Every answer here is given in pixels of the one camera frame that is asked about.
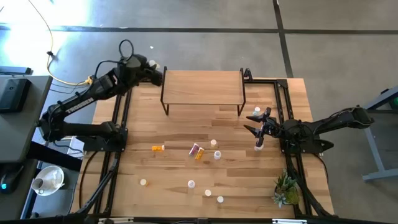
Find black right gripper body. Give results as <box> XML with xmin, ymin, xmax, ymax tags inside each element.
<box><xmin>255</xmin><ymin>108</ymin><xmax>282</xmax><ymax>147</ymax></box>

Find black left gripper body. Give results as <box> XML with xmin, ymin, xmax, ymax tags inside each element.
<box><xmin>136</xmin><ymin>55</ymin><xmax>164</xmax><ymax>88</ymax></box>

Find wooden shelf black metal legs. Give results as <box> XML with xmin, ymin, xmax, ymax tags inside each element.
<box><xmin>160</xmin><ymin>65</ymin><xmax>247</xmax><ymax>118</ymax></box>

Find green succulent plant in pot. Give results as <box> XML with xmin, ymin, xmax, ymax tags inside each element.
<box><xmin>271</xmin><ymin>169</ymin><xmax>301</xmax><ymax>208</ymax></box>

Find white paper sheet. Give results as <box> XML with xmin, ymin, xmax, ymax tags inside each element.
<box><xmin>67</xmin><ymin>136</ymin><xmax>85</xmax><ymax>157</ymax></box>

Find grey metal stand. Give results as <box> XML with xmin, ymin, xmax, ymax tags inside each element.
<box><xmin>362</xmin><ymin>85</ymin><xmax>398</xmax><ymax>183</ymax></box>

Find flat dark device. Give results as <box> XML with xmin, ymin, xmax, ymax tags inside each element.
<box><xmin>0</xmin><ymin>65</ymin><xmax>33</xmax><ymax>77</ymax></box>

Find black box device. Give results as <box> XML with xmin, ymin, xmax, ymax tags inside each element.
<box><xmin>0</xmin><ymin>77</ymin><xmax>32</xmax><ymax>113</ymax></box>

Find grey side desk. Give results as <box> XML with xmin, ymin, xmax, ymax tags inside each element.
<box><xmin>0</xmin><ymin>74</ymin><xmax>53</xmax><ymax>224</ymax></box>

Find white mug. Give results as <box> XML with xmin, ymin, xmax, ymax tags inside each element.
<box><xmin>32</xmin><ymin>177</ymin><xmax>47</xmax><ymax>192</ymax></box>

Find black computer mouse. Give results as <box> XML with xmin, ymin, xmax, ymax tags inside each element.
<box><xmin>0</xmin><ymin>163</ymin><xmax>24</xmax><ymax>195</ymax></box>

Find black metal table frame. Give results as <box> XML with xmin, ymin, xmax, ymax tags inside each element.
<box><xmin>70</xmin><ymin>67</ymin><xmax>335</xmax><ymax>224</ymax></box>

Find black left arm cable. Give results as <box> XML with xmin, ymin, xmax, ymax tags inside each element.
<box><xmin>93</xmin><ymin>39</ymin><xmax>135</xmax><ymax>82</ymax></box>

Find yellow floor cable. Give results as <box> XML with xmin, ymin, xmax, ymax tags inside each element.
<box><xmin>27</xmin><ymin>0</ymin><xmax>94</xmax><ymax>86</ymax></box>

